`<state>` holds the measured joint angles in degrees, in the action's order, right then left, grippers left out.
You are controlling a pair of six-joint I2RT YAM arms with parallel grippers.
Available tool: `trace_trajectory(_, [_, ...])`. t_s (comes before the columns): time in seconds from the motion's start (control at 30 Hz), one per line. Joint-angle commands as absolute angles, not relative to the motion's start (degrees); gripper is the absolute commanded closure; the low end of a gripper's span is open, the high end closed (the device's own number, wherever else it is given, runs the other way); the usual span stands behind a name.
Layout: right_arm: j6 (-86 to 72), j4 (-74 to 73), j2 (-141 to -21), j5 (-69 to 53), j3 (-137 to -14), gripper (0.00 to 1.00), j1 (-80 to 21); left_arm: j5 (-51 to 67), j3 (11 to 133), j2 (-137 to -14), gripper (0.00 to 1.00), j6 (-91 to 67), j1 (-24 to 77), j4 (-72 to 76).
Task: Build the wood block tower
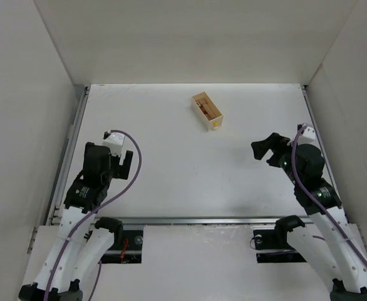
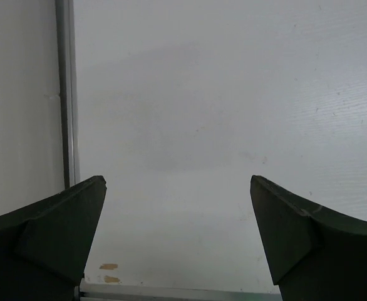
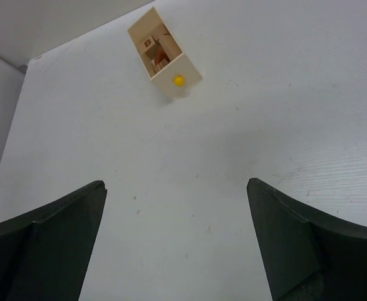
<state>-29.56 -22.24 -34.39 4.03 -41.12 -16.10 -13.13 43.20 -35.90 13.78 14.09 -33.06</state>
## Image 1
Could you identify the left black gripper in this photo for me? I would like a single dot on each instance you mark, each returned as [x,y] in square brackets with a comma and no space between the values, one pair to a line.
[121,166]

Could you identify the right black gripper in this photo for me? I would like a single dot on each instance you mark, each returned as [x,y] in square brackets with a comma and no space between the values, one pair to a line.
[277,150]

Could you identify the cream plastic drawer box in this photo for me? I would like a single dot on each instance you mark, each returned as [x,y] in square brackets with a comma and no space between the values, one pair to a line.
[197,106]

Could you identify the long light wood block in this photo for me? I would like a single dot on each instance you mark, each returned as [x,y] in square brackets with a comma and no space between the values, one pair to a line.
[210,111]

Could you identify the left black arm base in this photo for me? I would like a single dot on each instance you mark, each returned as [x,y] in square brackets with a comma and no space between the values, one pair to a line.
[127,250]

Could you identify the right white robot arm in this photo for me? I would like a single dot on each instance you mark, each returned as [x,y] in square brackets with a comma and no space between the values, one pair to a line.
[336,257]

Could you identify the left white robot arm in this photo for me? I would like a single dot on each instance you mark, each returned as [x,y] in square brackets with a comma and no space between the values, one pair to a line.
[81,241]

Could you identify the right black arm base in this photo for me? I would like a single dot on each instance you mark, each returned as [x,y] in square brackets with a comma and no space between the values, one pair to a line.
[270,249]

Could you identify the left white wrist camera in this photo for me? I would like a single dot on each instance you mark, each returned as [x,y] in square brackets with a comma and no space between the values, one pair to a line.
[114,141]

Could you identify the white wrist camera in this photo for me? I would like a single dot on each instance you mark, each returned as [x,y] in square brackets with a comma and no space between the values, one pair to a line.
[307,134]
[114,141]

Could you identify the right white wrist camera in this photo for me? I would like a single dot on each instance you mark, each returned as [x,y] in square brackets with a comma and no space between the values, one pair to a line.
[307,134]

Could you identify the left metal table rail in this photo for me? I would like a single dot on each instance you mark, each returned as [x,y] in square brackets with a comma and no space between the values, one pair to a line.
[51,208]

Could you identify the metal table rail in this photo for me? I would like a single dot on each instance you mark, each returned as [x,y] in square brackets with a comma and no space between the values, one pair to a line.
[51,208]
[198,221]
[327,172]

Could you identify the front metal table rail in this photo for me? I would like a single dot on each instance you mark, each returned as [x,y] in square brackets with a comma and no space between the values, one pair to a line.
[198,221]

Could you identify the right metal table rail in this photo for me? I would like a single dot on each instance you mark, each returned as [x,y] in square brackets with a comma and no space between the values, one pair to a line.
[327,172]

